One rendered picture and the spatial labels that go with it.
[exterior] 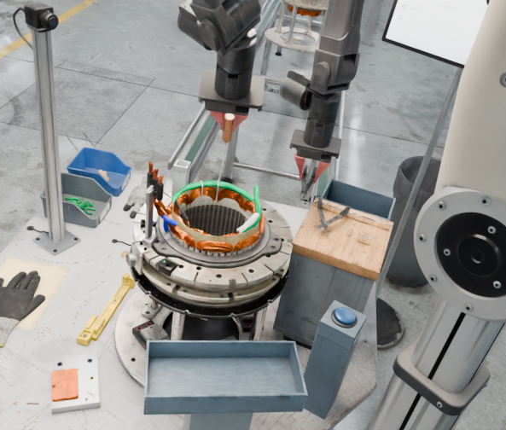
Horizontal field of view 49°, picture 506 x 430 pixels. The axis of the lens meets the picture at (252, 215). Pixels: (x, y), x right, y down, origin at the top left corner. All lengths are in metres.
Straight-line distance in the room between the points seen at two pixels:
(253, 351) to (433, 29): 1.27
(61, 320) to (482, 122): 1.05
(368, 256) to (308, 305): 0.18
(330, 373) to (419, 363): 0.33
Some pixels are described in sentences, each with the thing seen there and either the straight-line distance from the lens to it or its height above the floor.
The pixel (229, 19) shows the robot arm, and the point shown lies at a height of 1.55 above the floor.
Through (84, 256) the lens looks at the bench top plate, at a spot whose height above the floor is 0.78.
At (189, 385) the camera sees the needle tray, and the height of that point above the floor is 1.02.
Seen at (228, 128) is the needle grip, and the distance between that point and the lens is 0.97.
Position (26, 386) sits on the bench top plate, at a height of 0.78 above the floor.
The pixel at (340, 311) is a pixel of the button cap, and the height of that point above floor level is 1.04.
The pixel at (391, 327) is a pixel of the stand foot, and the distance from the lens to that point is 2.62.
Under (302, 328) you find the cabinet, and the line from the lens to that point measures 1.31.
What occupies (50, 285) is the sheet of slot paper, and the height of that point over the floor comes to 0.78.
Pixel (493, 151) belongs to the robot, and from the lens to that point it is 0.57.
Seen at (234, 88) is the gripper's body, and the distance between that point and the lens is 0.87.
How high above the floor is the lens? 1.77
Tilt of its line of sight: 35 degrees down
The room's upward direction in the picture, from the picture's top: 10 degrees clockwise
